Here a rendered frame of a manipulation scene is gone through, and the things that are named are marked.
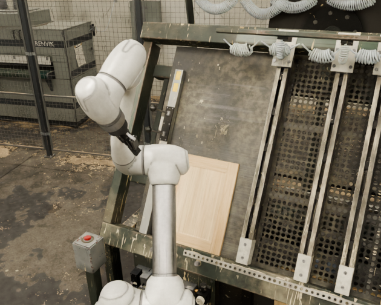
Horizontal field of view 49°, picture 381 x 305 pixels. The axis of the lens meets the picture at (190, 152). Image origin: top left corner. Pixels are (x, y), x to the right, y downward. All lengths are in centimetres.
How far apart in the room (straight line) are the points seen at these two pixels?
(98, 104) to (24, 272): 268
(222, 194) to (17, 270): 215
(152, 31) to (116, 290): 148
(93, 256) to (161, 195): 73
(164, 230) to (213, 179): 60
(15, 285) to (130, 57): 267
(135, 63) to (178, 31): 113
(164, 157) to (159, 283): 51
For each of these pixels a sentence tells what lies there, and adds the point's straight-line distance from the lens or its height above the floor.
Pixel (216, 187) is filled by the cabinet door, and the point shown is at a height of 118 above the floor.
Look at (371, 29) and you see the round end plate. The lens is 271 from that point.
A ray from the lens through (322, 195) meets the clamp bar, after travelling 207.
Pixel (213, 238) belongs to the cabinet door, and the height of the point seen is 96.
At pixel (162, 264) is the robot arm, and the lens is 178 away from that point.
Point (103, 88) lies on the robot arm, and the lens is 129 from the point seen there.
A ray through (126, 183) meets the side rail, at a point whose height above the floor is 108.
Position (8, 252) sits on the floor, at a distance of 410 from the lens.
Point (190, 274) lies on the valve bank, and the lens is 230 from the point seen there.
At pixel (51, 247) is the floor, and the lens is 401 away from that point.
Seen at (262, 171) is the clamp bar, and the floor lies 132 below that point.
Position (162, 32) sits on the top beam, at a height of 190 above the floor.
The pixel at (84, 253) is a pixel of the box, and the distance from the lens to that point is 237.
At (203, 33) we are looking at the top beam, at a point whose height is 191.
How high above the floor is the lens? 230
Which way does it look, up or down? 25 degrees down
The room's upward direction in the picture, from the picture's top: 2 degrees counter-clockwise
